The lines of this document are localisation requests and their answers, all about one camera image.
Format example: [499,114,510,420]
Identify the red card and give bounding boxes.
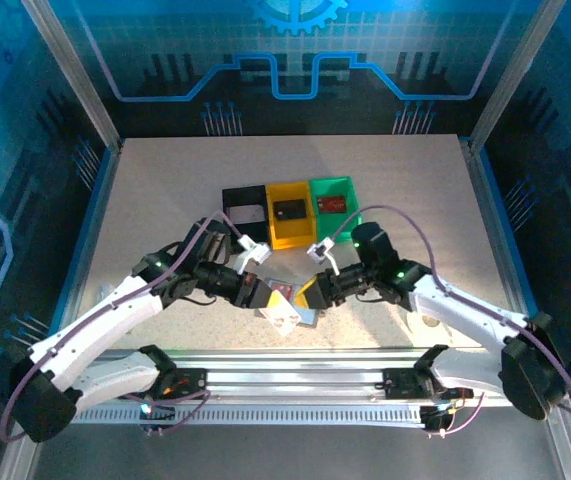
[268,281,296,301]
[316,195,349,214]

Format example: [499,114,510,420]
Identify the grey card holder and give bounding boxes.
[267,278,322,329]

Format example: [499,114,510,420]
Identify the white VIP card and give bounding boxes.
[258,292,302,335]
[228,204,262,225]

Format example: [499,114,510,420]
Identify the black card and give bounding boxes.
[272,199,309,220]

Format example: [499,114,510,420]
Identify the yellow plastic bin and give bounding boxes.
[265,182,316,251]

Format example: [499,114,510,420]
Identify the black plastic bin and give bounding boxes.
[221,185,271,244]

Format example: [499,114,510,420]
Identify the green plastic bin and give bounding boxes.
[308,175,364,245]

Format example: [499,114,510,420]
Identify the small controller board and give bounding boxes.
[137,397,176,436]
[419,404,459,439]

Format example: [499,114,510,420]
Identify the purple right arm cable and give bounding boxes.
[329,203,571,439]

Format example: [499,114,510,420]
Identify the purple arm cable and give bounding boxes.
[0,212,246,444]
[329,203,571,439]

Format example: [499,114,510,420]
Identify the aluminium frame front rail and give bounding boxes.
[27,347,566,401]

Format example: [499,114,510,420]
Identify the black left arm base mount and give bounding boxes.
[154,367,210,401]

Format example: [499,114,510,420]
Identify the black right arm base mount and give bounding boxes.
[382,367,475,401]

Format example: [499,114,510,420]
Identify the slotted grey cable tray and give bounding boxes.
[72,403,429,426]

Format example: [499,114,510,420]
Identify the blue edged side rail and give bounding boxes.
[459,137,556,364]
[39,139,124,364]

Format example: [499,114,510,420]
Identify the aluminium frame post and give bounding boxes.
[19,0,124,154]
[467,0,569,151]

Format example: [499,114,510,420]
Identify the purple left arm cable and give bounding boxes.
[0,212,246,444]

